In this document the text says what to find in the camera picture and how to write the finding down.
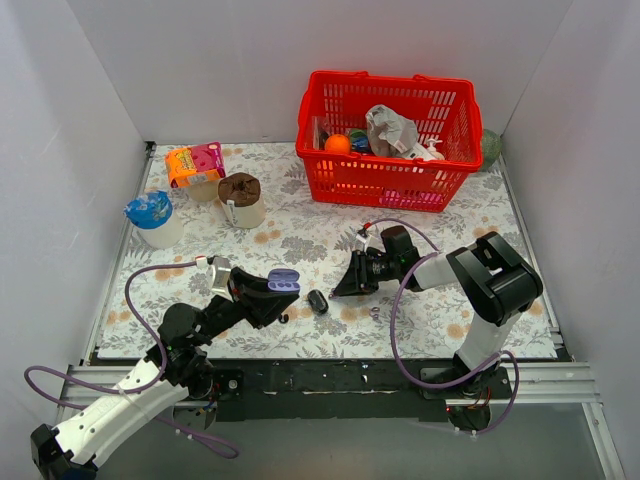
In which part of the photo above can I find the brown topped paper roll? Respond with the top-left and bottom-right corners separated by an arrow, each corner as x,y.
218,172 -> 266,229

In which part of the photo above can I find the white pump bottle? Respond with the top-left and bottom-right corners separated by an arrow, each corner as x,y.
400,138 -> 445,161

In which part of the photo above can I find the orange fruit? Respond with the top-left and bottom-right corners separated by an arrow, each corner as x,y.
324,134 -> 351,155

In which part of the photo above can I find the blue lidded white cup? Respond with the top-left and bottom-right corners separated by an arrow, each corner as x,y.
123,190 -> 184,249

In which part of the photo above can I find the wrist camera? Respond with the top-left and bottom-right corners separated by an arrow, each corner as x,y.
195,256 -> 232,300
353,224 -> 383,257

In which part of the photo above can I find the orange pink snack package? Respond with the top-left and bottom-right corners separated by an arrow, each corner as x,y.
165,142 -> 226,189

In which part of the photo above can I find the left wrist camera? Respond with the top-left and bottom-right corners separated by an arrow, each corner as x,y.
195,256 -> 232,300

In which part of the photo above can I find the black earbud charging case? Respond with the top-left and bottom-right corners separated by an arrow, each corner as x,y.
307,289 -> 329,315

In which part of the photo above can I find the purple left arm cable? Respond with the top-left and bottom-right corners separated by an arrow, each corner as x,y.
24,258 -> 240,460

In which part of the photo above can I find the clear plastic packet in basket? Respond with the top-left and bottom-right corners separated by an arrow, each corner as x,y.
311,116 -> 332,150

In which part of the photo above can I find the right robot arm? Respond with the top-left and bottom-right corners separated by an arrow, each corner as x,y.
332,221 -> 543,398

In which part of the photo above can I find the lavender earbud charging case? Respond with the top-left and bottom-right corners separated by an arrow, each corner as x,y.
267,268 -> 300,293

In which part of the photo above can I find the red plastic shopping basket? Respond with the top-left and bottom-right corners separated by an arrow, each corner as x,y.
296,71 -> 483,212

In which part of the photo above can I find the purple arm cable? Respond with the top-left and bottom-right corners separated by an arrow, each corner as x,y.
364,218 -> 521,435
24,258 -> 240,460

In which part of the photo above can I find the green ball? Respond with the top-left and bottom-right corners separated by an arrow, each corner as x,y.
480,129 -> 503,172

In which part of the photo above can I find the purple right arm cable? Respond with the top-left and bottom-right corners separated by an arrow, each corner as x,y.
364,218 -> 521,435

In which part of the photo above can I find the crumpled grey paper bag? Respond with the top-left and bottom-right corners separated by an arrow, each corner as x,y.
365,104 -> 419,158

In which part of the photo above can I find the blue green item in basket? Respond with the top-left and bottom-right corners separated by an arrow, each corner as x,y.
347,128 -> 371,154

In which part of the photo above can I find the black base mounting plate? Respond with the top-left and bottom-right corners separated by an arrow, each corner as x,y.
195,359 -> 512,424

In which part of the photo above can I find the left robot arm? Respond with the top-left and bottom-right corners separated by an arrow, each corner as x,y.
30,258 -> 300,479

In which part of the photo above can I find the beige cup under package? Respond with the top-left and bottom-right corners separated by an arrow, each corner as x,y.
186,180 -> 219,203

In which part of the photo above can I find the floral patterned table mat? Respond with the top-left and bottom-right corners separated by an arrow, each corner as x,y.
96,143 -> 526,360

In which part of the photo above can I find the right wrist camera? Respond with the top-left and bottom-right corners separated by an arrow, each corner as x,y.
353,224 -> 383,257

